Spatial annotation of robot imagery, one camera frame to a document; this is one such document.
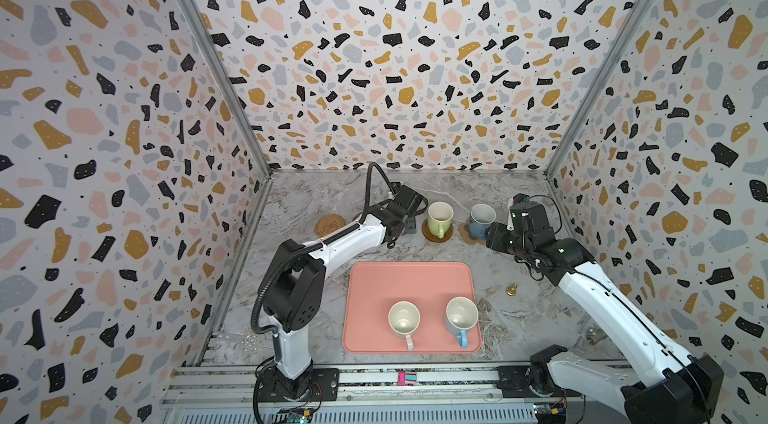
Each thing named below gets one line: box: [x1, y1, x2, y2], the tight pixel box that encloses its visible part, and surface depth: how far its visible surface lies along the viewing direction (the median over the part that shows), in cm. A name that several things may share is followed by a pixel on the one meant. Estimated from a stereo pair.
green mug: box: [427, 201, 454, 239], surface depth 98 cm
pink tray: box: [342, 262, 482, 353], surface depth 91 cm
